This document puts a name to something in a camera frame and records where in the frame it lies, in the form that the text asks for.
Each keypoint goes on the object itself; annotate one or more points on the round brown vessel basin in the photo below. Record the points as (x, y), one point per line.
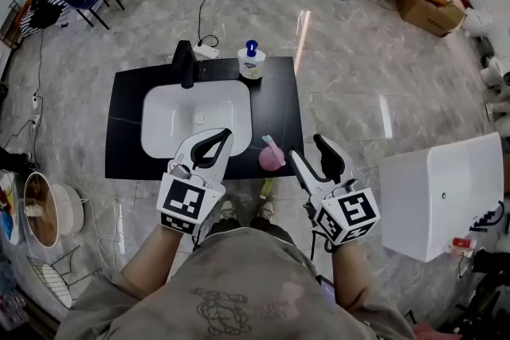
(40, 211)

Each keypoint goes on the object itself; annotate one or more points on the chrome sink drain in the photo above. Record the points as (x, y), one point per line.
(200, 118)

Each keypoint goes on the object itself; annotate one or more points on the black vanity countertop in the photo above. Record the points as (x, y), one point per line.
(127, 139)

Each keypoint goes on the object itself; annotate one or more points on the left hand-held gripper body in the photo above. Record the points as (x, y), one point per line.
(183, 201)

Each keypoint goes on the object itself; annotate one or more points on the person's left forearm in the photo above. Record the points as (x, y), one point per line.
(151, 263)

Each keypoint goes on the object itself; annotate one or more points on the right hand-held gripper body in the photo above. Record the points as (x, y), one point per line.
(350, 213)

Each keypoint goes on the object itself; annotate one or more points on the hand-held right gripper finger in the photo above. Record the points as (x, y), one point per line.
(304, 171)
(332, 161)

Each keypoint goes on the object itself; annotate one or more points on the person's left shoe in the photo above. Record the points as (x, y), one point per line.
(228, 209)

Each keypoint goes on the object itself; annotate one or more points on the red capped can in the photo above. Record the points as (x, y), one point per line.
(464, 243)

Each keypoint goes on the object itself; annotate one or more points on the pink spray bottle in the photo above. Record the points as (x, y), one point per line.
(271, 161)

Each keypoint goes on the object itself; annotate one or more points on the white soap bottle blue pump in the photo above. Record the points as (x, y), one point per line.
(252, 61)

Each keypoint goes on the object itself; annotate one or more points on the white rectangular sink basin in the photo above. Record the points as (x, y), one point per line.
(179, 107)

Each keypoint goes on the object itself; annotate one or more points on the black metal shelf rack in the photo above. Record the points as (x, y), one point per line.
(10, 26)

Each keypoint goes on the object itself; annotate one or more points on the small white floor power strip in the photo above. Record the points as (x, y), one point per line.
(35, 101)

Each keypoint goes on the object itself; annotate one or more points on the black shower faucet set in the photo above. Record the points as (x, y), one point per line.
(484, 221)

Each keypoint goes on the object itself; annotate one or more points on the person's shoe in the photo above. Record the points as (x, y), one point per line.
(266, 210)
(228, 209)

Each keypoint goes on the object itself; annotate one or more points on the round white vessel basin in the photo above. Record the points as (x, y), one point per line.
(69, 209)

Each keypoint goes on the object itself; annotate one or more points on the person's right shoe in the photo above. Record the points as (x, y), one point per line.
(266, 210)

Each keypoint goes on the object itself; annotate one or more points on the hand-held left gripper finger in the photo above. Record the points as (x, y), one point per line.
(221, 167)
(185, 149)

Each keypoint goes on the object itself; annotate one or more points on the striped clothing pile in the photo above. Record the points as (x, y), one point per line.
(41, 12)

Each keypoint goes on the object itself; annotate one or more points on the person's grey printed t-shirt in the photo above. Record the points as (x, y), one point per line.
(239, 282)

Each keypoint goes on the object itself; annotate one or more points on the person's dark trousers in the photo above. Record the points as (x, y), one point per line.
(255, 227)

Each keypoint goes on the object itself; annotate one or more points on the white box appliance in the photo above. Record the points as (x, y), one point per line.
(438, 203)

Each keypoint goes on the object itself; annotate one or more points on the person's right forearm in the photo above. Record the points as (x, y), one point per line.
(352, 274)

